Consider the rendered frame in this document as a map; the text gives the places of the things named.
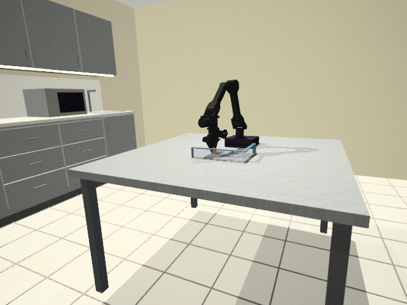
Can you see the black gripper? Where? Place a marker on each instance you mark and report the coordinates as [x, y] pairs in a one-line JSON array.
[[210, 139]]

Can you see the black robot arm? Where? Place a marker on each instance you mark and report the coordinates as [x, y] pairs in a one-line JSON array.
[[210, 116]]

